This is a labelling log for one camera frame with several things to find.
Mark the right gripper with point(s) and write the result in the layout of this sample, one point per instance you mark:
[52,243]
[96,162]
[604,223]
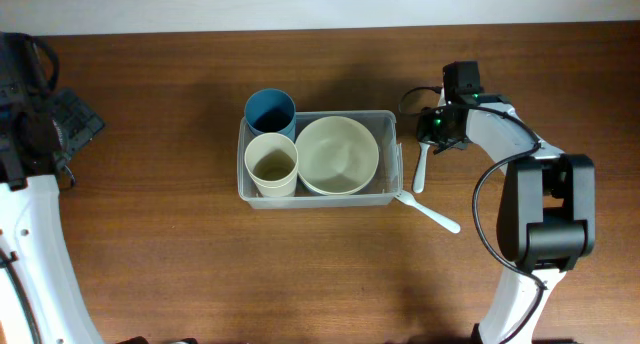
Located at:
[424,134]

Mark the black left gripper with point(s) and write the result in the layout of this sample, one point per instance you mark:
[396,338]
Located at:
[83,124]

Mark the white plastic spoon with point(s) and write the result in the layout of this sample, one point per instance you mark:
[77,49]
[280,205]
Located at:
[420,173]

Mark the white plastic fork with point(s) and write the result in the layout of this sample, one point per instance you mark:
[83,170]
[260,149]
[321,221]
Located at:
[409,200]

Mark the cream bowl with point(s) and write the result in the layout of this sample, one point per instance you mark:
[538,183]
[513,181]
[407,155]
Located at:
[337,154]
[320,191]

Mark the cream cup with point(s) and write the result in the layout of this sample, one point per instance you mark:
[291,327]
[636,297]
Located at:
[272,161]
[285,190]

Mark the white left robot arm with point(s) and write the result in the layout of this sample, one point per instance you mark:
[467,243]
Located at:
[41,301]

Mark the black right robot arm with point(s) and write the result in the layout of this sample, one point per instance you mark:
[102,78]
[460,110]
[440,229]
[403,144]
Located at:
[546,216]

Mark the clear plastic storage container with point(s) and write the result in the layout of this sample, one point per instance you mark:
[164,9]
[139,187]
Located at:
[380,191]

